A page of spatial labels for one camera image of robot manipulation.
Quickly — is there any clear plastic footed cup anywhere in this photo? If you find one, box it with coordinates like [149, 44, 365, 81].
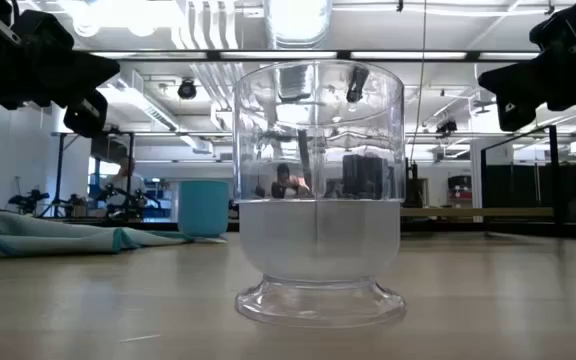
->
[231, 59, 408, 329]

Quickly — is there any silver ceiling duct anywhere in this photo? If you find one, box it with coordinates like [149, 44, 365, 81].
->
[263, 0, 333, 49]

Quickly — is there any black shelf frame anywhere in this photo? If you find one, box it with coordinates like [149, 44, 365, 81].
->
[405, 124, 576, 240]

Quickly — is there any teal mug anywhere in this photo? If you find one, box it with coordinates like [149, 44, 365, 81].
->
[177, 179, 231, 239]

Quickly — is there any black background rig frame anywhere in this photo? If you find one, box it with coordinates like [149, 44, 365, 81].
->
[51, 130, 137, 219]

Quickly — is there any teal cloth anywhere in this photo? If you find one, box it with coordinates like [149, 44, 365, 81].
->
[0, 210, 227, 261]

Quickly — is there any black ceiling camera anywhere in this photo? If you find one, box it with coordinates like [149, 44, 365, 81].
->
[435, 117, 459, 137]
[176, 77, 198, 101]

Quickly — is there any black overhead frame bar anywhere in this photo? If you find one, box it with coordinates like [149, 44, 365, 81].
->
[75, 48, 542, 63]

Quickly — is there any wooden shelf board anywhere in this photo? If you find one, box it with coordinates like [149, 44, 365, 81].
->
[400, 206, 554, 219]

